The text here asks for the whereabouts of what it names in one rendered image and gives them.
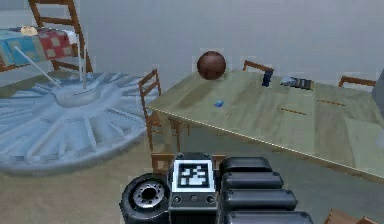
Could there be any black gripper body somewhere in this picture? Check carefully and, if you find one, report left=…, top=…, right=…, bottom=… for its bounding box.
left=119, top=172, right=172, bottom=224

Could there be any round pale blue rug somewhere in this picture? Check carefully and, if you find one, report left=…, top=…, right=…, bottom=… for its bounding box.
left=0, top=71, right=160, bottom=177

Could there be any white stand with rods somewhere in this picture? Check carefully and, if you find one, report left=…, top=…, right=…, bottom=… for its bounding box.
left=13, top=31, right=101, bottom=108

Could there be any brown ball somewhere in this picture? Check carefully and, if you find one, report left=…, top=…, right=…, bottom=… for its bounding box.
left=196, top=50, right=227, bottom=81

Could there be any pale wooden table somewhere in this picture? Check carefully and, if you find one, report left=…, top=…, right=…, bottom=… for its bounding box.
left=145, top=68, right=384, bottom=185

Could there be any dark blue cup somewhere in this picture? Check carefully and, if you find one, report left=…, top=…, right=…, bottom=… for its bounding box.
left=261, top=69, right=275, bottom=88

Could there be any bed with patchwork blanket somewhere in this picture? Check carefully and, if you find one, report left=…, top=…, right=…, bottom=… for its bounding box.
left=0, top=26, right=80, bottom=74

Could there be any tall brown wooden ladder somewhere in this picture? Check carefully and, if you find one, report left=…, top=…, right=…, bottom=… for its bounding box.
left=27, top=0, right=94, bottom=74

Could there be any small cream lump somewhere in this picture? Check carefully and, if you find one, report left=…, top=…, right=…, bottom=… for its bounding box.
left=20, top=25, right=39, bottom=37

